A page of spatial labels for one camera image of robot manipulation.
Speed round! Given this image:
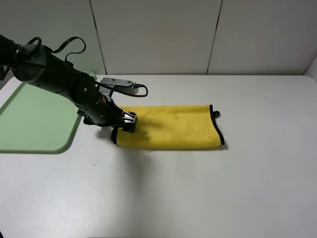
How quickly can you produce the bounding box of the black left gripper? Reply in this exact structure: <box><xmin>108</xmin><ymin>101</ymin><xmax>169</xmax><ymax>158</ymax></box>
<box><xmin>76</xmin><ymin>91</ymin><xmax>138</xmax><ymax>133</ymax></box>

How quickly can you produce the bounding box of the yellow towel with black trim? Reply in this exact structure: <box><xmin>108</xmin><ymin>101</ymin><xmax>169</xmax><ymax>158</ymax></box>
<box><xmin>111</xmin><ymin>105</ymin><xmax>224</xmax><ymax>149</ymax></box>

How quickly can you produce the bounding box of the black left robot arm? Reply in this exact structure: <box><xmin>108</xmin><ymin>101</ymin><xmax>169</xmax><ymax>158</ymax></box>
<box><xmin>0</xmin><ymin>36</ymin><xmax>137</xmax><ymax>132</ymax></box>

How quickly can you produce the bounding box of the light green plastic tray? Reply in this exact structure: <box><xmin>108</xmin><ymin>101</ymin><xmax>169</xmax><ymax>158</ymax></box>
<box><xmin>0</xmin><ymin>77</ymin><xmax>82</xmax><ymax>154</ymax></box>

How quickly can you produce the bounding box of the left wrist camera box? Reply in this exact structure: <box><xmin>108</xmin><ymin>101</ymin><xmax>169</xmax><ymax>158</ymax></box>
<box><xmin>99</xmin><ymin>77</ymin><xmax>139</xmax><ymax>95</ymax></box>

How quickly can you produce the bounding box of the black left camera cable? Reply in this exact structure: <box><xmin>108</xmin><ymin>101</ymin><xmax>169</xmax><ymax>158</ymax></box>
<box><xmin>0</xmin><ymin>36</ymin><xmax>149</xmax><ymax>98</ymax></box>

